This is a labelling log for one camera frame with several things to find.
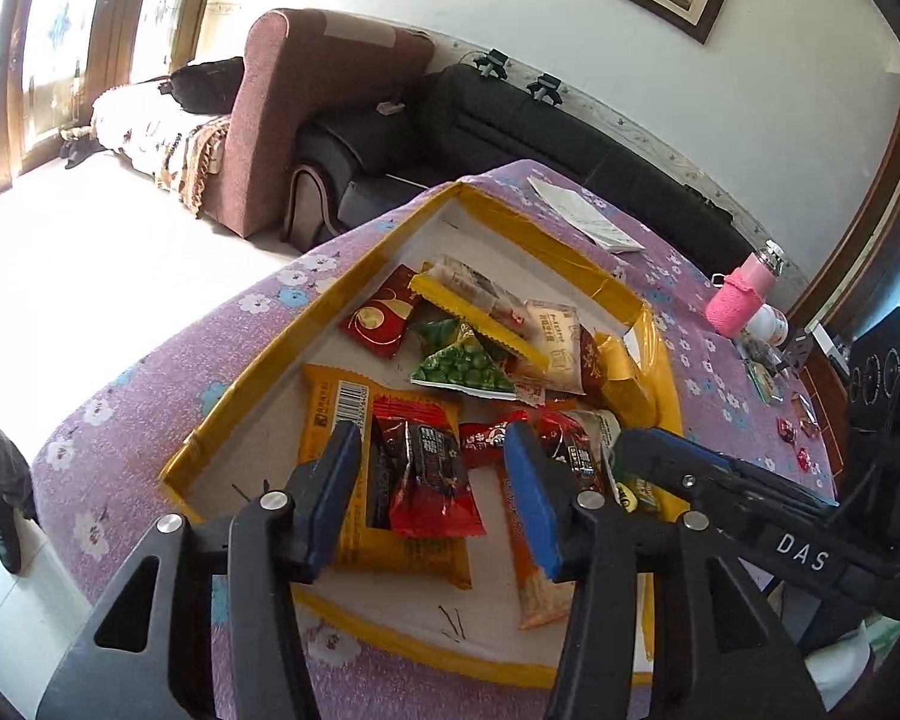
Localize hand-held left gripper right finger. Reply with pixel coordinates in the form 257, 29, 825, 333
502, 418, 827, 720

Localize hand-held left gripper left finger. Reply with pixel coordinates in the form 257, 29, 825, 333
36, 420, 364, 720

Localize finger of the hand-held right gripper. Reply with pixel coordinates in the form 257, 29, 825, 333
611, 426, 835, 524

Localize red black candy packet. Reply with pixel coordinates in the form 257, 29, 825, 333
529, 406, 616, 500
371, 397, 488, 541

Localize mustard yellow snack packet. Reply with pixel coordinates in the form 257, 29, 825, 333
596, 334, 659, 430

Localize small red snack packet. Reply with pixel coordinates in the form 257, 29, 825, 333
457, 414, 532, 470

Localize orange cracker packet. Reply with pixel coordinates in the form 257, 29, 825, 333
495, 465, 580, 632

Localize yellow-orange barcode snack packet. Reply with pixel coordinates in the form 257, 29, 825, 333
298, 364, 475, 592

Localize yellow-edged cardboard box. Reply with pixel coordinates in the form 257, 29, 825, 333
157, 178, 683, 687

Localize dark red snack packet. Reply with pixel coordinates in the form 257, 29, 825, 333
579, 324, 608, 395

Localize clear biscuit packet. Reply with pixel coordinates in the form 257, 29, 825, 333
523, 298, 587, 397

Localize green pea packet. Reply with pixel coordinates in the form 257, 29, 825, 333
409, 321, 520, 400

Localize red gold swirl packet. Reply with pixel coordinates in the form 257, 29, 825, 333
339, 264, 425, 359

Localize small green snack packet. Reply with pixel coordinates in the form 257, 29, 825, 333
409, 315, 462, 352

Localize clear yellow-ended snack packet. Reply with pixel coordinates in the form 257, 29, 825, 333
407, 256, 554, 376

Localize round cracker packet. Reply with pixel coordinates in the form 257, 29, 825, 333
744, 361, 785, 400

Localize white jar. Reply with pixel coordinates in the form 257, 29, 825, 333
742, 306, 790, 346

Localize pink bottle with knitted sleeve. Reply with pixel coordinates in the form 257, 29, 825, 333
703, 240, 788, 340

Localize purple floral tablecloth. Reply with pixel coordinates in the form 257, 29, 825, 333
30, 157, 845, 720

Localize black speaker cabinet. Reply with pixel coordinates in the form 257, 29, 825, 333
847, 307, 900, 436

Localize white paper sheet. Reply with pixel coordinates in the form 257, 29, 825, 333
529, 176, 646, 252

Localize black sofa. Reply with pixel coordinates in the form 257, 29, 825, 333
285, 64, 755, 278

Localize brown armchair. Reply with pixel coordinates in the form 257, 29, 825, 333
221, 9, 436, 241

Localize patterned sofa blanket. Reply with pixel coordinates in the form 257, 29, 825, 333
90, 82, 233, 218

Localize black bag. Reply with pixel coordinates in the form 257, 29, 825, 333
157, 56, 247, 115

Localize wood-framed glass doors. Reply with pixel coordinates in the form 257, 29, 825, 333
0, 0, 151, 196

